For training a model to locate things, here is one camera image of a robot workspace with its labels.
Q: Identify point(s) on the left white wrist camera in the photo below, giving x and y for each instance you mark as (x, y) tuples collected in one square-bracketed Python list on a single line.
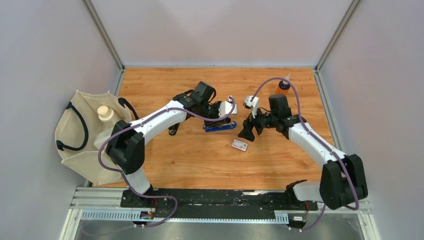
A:
[(228, 107)]

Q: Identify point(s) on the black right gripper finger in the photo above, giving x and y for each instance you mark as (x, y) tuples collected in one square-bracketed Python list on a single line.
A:
[(247, 131), (259, 124)]

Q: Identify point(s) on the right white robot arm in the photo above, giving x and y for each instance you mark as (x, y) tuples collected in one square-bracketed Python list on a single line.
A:
[(343, 180)]

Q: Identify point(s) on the orange glue bottle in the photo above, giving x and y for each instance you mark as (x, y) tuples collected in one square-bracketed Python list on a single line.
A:
[(283, 86)]

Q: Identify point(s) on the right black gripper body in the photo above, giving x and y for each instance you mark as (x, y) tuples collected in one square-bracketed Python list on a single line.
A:
[(267, 119)]

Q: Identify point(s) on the cream bottle in bag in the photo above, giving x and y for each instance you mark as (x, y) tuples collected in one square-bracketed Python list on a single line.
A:
[(107, 116)]

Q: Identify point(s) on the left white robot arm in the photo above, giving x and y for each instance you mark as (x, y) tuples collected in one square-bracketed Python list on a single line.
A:
[(124, 151)]

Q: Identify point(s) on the white red staple box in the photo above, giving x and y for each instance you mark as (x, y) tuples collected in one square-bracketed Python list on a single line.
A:
[(239, 145)]

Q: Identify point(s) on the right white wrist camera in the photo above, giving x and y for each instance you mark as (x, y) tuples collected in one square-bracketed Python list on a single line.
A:
[(252, 103)]

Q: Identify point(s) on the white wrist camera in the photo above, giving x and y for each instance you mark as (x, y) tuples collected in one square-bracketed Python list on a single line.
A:
[(252, 103), (228, 107)]

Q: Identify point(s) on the blue stapler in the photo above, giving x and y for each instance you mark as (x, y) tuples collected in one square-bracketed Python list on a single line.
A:
[(228, 126)]

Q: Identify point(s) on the black stapler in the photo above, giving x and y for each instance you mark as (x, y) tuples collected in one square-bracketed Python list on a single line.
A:
[(172, 130)]

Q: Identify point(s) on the beige tote bag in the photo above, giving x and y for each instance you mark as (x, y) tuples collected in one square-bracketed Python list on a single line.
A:
[(79, 134)]

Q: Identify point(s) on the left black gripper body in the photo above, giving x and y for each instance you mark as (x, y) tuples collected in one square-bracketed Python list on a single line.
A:
[(209, 111)]

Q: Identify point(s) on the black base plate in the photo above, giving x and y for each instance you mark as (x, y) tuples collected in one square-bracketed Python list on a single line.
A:
[(222, 204)]

